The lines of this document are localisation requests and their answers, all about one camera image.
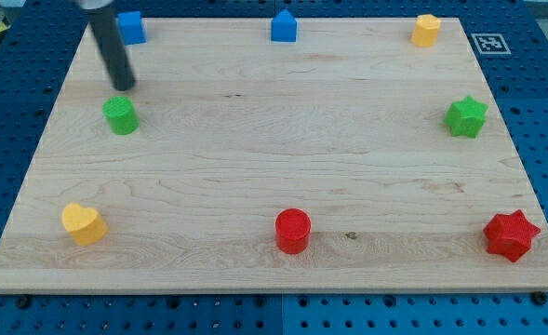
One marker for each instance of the light wooden board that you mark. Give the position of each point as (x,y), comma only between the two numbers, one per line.
(346,124)

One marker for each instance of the yellow heart block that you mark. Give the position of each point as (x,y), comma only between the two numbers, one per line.
(85,225)

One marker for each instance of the green cylinder block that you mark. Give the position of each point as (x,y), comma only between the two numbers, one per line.
(120,115)

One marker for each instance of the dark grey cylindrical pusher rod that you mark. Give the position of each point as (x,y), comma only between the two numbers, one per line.
(111,46)

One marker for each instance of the red star block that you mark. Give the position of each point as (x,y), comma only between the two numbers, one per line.
(510,235)

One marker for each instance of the blue pentagon house block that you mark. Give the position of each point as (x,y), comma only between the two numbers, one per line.
(284,27)

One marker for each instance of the silver rod mount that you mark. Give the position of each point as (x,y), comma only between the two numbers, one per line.
(94,4)

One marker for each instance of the blue cube block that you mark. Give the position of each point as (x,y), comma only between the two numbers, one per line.
(131,27)

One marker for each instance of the green star block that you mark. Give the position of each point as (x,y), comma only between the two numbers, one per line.
(466,117)

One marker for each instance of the yellow hexagon block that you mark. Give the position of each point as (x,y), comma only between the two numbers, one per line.
(426,30)

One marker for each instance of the red cylinder block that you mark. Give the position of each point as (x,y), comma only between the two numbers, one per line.
(292,230)

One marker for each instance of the white fiducial marker tag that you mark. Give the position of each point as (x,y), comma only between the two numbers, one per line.
(490,44)

